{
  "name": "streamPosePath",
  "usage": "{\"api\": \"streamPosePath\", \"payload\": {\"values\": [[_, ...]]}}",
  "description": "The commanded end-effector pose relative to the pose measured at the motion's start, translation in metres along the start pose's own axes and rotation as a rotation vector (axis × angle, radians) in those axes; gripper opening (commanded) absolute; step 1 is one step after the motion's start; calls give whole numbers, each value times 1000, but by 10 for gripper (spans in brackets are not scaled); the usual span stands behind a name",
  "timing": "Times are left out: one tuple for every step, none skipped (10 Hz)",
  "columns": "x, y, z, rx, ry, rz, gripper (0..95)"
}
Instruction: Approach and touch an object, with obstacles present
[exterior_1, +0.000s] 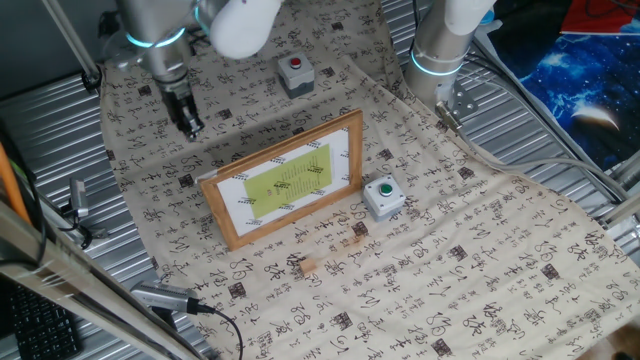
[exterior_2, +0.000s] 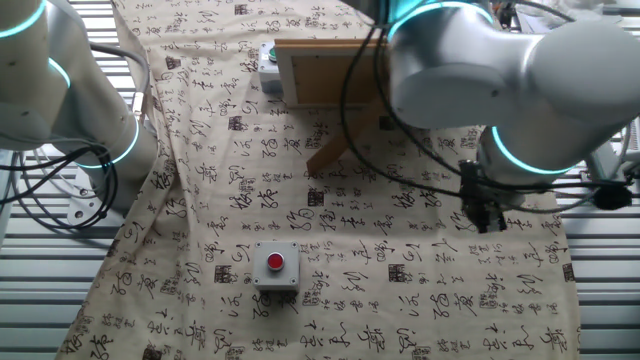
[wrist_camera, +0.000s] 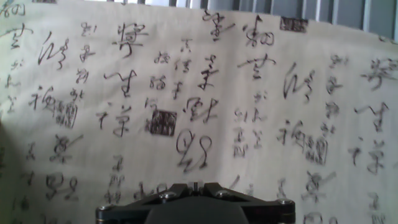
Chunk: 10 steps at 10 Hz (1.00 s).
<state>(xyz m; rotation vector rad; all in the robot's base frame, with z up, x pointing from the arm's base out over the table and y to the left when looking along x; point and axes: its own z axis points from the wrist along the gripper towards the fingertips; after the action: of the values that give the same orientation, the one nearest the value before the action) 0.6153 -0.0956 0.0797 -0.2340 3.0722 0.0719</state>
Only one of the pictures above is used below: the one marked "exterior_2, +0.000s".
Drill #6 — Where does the grey box with red button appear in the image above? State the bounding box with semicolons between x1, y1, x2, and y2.
252;241;302;293

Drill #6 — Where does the white crumpled paper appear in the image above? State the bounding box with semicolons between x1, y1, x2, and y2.
519;0;606;31

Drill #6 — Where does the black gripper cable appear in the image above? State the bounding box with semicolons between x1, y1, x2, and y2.
339;0;636;214

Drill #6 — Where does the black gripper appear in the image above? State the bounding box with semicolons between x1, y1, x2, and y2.
458;158;509;237

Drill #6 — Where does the silver ribbed camera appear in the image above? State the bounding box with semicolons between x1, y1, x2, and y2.
619;117;640;151

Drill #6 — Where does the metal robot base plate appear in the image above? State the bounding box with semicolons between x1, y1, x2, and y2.
66;167;126;226

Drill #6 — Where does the beige calligraphy print cloth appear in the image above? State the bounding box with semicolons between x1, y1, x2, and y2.
54;0;584;360

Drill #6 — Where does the grey box with green button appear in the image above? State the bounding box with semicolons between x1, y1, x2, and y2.
257;41;282;96

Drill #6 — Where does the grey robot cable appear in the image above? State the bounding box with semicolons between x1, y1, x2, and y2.
84;42;151;119

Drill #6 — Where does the black cable bundle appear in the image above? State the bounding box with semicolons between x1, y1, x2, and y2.
0;142;121;230

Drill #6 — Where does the wooden picture frame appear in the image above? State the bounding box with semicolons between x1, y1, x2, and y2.
273;38;396;176

